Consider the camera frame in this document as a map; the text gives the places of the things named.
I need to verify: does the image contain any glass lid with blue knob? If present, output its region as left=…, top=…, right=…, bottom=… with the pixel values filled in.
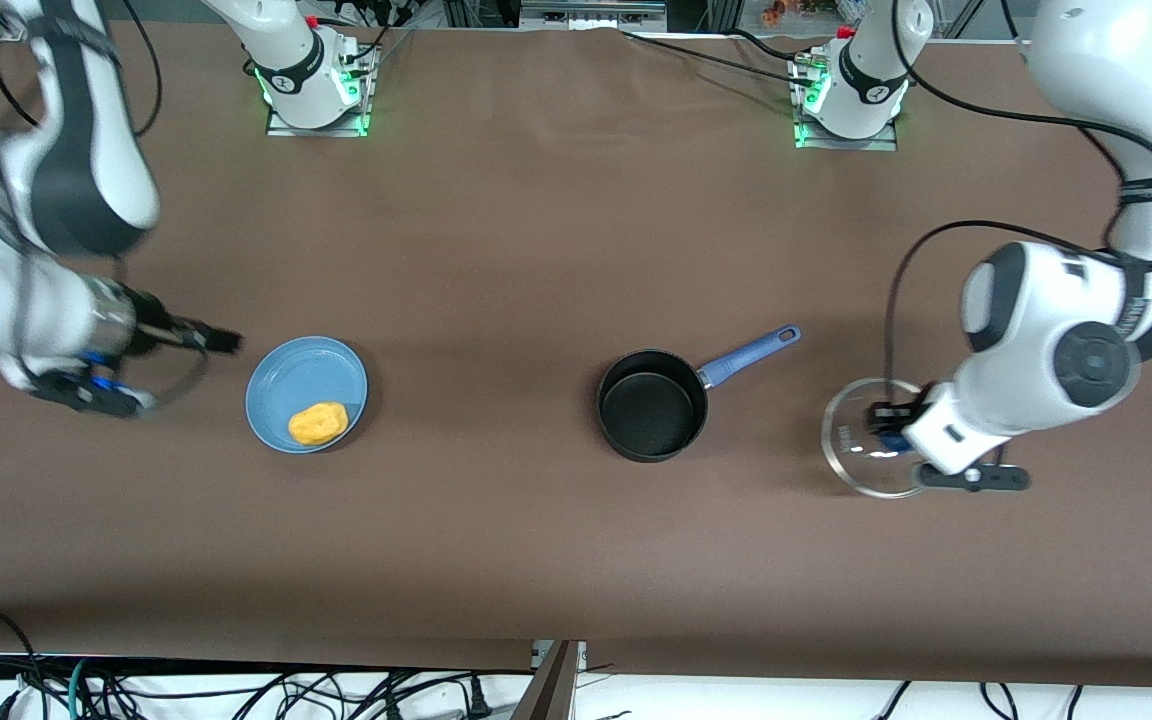
left=822, top=377, right=939, bottom=500

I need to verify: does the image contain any yellow potato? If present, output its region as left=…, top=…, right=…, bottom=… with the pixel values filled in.
left=288, top=402, right=350, bottom=447

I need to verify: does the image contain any blue round plate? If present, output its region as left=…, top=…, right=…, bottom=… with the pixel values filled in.
left=245, top=336, right=369, bottom=455

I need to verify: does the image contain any brown table cover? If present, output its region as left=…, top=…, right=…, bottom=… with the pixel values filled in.
left=0, top=20, right=1152, bottom=691

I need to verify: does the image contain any grey power strip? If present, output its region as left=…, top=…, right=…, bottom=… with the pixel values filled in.
left=519, top=0, right=669, bottom=31

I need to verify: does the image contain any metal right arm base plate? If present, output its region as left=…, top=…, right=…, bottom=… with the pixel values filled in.
left=265, top=40, right=378, bottom=139

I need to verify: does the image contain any black pot with blue handle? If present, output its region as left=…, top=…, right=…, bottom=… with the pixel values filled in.
left=596, top=324, right=802, bottom=464

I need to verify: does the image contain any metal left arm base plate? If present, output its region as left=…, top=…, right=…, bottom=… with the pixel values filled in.
left=792, top=50, right=900, bottom=152

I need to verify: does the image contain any black cable on table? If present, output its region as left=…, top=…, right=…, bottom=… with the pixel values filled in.
left=621, top=28, right=823, bottom=89

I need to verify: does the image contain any metal table bracket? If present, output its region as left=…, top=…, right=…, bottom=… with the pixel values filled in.
left=508, top=638, right=589, bottom=720

